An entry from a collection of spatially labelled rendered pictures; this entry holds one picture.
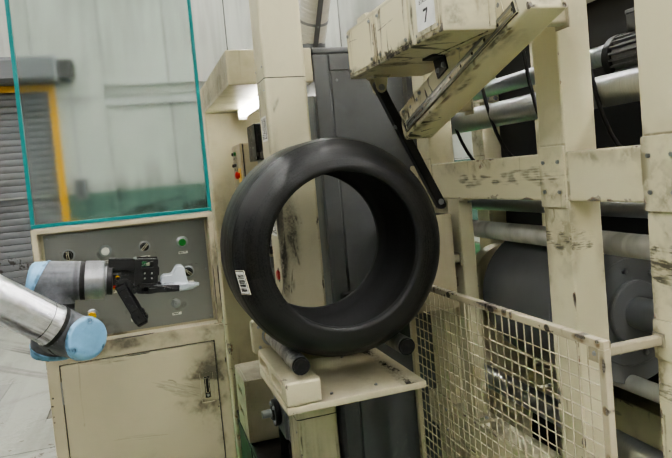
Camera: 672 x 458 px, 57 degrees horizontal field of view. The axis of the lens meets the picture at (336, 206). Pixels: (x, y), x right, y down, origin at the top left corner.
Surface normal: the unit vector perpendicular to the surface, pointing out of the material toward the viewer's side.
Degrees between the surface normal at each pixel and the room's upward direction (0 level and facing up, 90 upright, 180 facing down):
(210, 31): 90
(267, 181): 57
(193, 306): 90
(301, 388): 90
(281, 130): 90
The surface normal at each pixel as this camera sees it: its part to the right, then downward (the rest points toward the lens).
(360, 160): 0.33, -0.16
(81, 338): 0.77, -0.03
